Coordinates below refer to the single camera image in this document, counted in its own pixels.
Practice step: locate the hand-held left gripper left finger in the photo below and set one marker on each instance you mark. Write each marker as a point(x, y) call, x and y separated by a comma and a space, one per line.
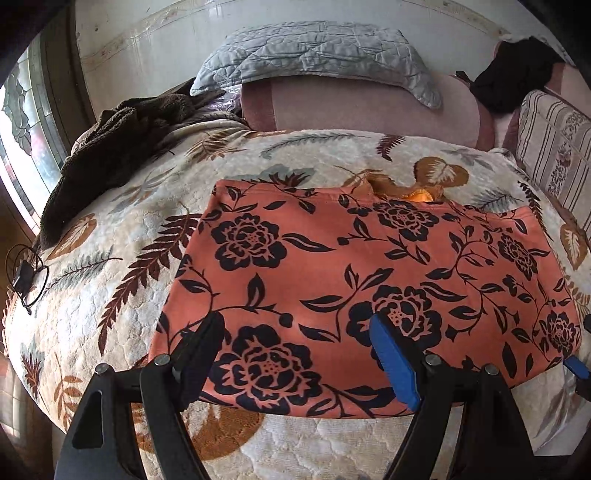
point(198, 364)

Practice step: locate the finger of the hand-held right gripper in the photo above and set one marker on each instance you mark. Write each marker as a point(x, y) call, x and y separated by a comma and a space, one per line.
point(574, 364)
point(587, 324)

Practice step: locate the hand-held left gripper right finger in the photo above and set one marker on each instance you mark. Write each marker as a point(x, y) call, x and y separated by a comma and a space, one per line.
point(395, 360)

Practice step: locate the orange floral garment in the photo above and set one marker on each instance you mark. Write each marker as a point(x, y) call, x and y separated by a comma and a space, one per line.
point(351, 263)

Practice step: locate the leaf print plush blanket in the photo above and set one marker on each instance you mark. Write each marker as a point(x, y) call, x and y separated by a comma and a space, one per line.
point(138, 240)

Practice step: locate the striped floral cushion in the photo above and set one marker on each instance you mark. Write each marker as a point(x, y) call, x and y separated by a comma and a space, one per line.
point(554, 143)

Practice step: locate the brown fuzzy cloth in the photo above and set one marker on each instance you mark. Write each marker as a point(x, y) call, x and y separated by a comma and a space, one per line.
point(106, 143)

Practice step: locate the pink bolster cushion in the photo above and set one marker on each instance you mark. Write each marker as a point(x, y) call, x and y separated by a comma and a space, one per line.
point(360, 108)

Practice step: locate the black cloth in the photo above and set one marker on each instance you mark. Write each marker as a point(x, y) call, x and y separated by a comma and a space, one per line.
point(512, 78)

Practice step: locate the stained glass window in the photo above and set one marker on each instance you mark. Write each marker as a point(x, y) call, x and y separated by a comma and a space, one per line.
point(27, 129)

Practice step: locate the grey quilted pillow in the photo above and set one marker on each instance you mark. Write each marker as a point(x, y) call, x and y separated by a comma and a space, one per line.
point(314, 50)

